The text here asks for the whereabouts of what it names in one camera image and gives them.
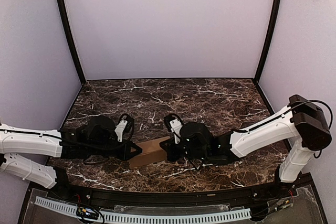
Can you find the black curved front rail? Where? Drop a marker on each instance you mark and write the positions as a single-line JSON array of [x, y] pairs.
[[185, 187]]

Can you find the white slotted cable duct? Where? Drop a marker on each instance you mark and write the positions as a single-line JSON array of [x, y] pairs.
[[124, 214]]

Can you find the black left corner post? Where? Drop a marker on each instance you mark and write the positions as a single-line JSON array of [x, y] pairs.
[[70, 40]]

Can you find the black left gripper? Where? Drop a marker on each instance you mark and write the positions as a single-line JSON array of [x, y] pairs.
[[122, 149]]

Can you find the black corner post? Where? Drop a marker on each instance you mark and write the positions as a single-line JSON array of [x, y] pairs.
[[70, 40], [268, 40]]

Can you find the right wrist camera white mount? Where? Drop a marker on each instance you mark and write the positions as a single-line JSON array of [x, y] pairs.
[[174, 124]]

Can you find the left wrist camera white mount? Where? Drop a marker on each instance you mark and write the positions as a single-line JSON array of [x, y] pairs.
[[125, 125]]

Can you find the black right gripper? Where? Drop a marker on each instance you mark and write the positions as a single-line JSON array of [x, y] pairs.
[[174, 150]]

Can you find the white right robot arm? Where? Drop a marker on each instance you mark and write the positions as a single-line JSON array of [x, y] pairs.
[[302, 120]]

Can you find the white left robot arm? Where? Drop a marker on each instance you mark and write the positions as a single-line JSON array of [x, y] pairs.
[[101, 136]]

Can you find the black right corner post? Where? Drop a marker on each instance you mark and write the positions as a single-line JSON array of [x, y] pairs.
[[268, 40]]

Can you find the right green circuit board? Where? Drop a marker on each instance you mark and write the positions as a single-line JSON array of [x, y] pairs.
[[280, 204]]

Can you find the left green circuit board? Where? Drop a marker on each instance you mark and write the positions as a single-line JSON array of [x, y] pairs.
[[88, 213]]

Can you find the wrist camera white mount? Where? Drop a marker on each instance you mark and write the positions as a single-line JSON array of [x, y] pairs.
[[174, 124], [125, 125]]

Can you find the green circuit board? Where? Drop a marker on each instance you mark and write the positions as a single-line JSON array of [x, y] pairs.
[[280, 204], [88, 213]]

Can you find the brown cardboard box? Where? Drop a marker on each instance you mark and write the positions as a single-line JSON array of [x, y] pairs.
[[151, 153]]

